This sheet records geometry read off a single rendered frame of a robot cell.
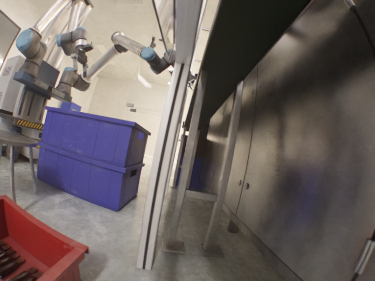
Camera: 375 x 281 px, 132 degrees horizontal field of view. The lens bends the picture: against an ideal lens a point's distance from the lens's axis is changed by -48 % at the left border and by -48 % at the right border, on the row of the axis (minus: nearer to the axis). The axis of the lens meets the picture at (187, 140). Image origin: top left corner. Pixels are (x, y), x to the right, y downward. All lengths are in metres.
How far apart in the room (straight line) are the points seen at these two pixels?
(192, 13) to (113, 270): 0.58
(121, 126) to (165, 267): 0.59
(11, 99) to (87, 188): 1.19
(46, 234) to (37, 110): 1.48
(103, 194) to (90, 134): 0.30
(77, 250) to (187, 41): 0.45
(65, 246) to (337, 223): 0.48
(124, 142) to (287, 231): 0.69
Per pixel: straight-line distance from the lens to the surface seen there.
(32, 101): 1.74
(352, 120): 0.33
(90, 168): 0.83
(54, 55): 1.88
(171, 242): 0.59
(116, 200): 0.80
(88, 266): 0.48
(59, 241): 0.37
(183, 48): 0.37
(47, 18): 1.44
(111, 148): 0.77
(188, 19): 0.30
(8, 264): 0.47
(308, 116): 0.41
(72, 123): 0.91
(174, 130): 0.37
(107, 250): 0.55
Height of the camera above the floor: 0.34
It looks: 5 degrees up
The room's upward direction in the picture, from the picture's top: 11 degrees clockwise
